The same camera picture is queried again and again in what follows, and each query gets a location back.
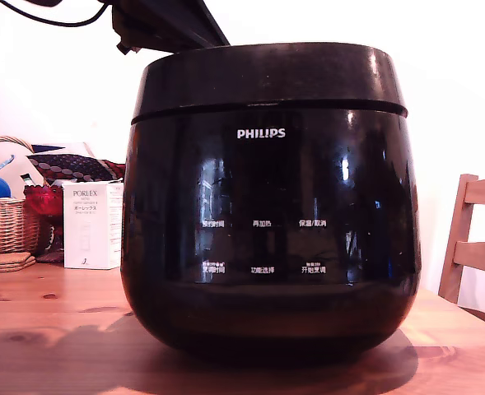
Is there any red glass bowl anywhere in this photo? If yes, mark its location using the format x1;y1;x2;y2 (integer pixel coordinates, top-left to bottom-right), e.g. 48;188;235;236
22;184;65;258

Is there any black rice cooker lid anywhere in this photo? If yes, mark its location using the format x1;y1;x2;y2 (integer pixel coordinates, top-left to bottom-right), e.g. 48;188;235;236
131;42;410;124

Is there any cork coaster stack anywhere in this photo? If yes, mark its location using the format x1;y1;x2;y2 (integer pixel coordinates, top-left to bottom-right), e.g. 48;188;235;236
0;251;37;274

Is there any white paper bag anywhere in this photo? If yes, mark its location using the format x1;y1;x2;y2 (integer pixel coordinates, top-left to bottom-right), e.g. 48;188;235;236
0;142;48;199

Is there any white Porlex box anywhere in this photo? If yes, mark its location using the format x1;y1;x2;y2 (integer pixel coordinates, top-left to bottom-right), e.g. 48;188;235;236
62;179;124;271

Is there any wicker basket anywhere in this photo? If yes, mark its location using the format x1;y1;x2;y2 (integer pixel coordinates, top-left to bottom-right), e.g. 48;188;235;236
0;135;41;256

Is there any dark patterned fabric bag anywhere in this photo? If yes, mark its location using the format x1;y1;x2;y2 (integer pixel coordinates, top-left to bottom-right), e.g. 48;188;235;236
26;142;127;187

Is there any black Philips rice cooker body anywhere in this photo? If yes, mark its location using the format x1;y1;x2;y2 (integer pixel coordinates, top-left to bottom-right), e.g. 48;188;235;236
120;103;423;364

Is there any wooden chair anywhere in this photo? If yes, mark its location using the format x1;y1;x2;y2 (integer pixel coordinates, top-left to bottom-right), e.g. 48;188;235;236
437;173;485;326

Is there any black cable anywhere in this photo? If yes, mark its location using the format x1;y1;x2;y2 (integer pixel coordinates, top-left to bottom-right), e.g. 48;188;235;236
0;0;114;26

